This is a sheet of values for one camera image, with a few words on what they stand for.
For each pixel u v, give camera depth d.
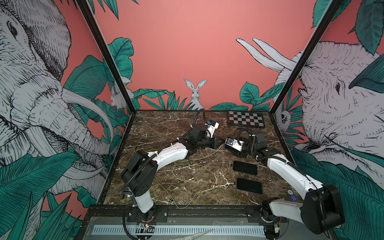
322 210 0.39
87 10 0.71
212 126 0.75
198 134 0.65
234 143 0.73
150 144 1.01
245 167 0.91
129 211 0.73
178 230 0.70
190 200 0.78
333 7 0.69
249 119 1.14
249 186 0.86
